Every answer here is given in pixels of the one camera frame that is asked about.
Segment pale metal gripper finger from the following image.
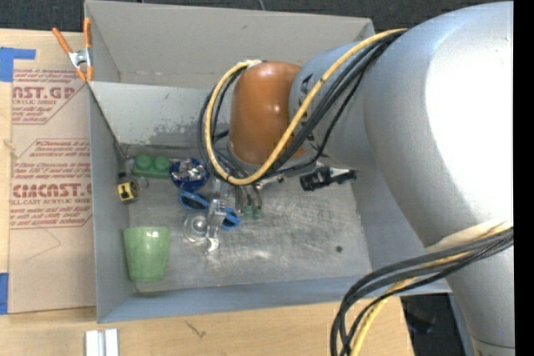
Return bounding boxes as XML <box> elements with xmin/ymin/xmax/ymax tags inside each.
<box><xmin>205</xmin><ymin>198</ymin><xmax>229</xmax><ymax>256</ymax></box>

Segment blue sunglasses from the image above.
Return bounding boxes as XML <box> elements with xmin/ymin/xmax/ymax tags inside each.
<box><xmin>179</xmin><ymin>188</ymin><xmax>242</xmax><ymax>231</ymax></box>

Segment clear glass cup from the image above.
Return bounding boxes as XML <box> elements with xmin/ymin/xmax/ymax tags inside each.
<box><xmin>182</xmin><ymin>212</ymin><xmax>211</xmax><ymax>246</ymax></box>

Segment blue crumpled foil wrapper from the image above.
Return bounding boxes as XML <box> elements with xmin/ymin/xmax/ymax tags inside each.
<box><xmin>169</xmin><ymin>158</ymin><xmax>210</xmax><ymax>193</ymax></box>

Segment grey metal bin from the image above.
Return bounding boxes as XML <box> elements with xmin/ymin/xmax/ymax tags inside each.
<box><xmin>83</xmin><ymin>0</ymin><xmax>452</xmax><ymax>324</ymax></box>

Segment green toy brick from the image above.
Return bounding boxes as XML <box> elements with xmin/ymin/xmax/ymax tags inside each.
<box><xmin>133</xmin><ymin>154</ymin><xmax>173</xmax><ymax>180</ymax></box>

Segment green cup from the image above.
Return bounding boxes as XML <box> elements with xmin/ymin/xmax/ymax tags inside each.
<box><xmin>121</xmin><ymin>225</ymin><xmax>173</xmax><ymax>283</ymax></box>

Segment yellow and black tape measure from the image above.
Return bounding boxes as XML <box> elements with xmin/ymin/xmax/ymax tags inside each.
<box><xmin>117</xmin><ymin>178</ymin><xmax>141</xmax><ymax>204</ymax></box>

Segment brown cardboard board red print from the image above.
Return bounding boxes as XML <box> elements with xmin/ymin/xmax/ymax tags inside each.
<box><xmin>0</xmin><ymin>28</ymin><xmax>98</xmax><ymax>315</ymax></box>

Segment black cylinder on white bracket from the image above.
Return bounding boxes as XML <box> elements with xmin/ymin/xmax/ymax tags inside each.
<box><xmin>299</xmin><ymin>166</ymin><xmax>359</xmax><ymax>193</ymax></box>

